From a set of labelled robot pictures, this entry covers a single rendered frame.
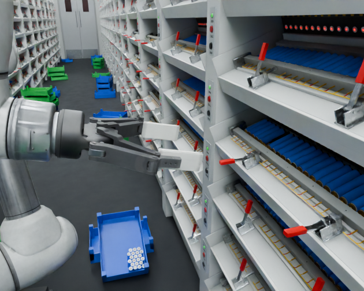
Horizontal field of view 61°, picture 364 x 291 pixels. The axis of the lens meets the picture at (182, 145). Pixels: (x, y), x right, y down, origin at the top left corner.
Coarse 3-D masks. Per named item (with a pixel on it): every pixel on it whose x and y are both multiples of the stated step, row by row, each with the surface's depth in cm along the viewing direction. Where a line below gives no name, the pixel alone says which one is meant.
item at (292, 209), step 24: (240, 120) 89; (216, 144) 89; (240, 144) 84; (312, 144) 72; (240, 168) 75; (264, 168) 71; (264, 192) 65; (288, 192) 62; (288, 216) 57; (312, 216) 54; (312, 240) 51; (336, 240) 49; (336, 264) 46; (360, 264) 44; (360, 288) 42
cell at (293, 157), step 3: (309, 147) 68; (312, 147) 68; (303, 150) 68; (306, 150) 68; (309, 150) 68; (312, 150) 68; (297, 153) 68; (300, 153) 68; (303, 153) 67; (306, 153) 67; (291, 156) 68; (294, 156) 67; (297, 156) 67; (300, 156) 67; (288, 159) 68; (291, 159) 67; (294, 159) 67; (291, 162) 67
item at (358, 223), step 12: (240, 132) 84; (252, 144) 77; (264, 156) 72; (276, 156) 69; (276, 168) 67; (288, 168) 64; (300, 180) 60; (312, 180) 58; (312, 192) 57; (324, 192) 55; (324, 204) 54; (336, 204) 51; (324, 216) 52; (348, 216) 49; (360, 216) 48; (360, 228) 46
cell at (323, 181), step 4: (340, 168) 59; (344, 168) 59; (348, 168) 58; (332, 172) 59; (336, 172) 58; (340, 172) 58; (344, 172) 58; (324, 176) 59; (328, 176) 58; (332, 176) 58; (336, 176) 58; (340, 176) 58; (320, 180) 58; (324, 180) 58; (328, 180) 58; (332, 180) 58; (324, 184) 58
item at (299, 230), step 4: (324, 220) 49; (316, 224) 50; (320, 224) 49; (324, 224) 49; (292, 228) 48; (296, 228) 48; (300, 228) 48; (304, 228) 48; (308, 228) 49; (312, 228) 49; (316, 228) 49; (320, 228) 49; (284, 232) 48; (288, 232) 48; (292, 232) 48; (296, 232) 48; (300, 232) 48; (304, 232) 48; (288, 236) 47; (292, 236) 48
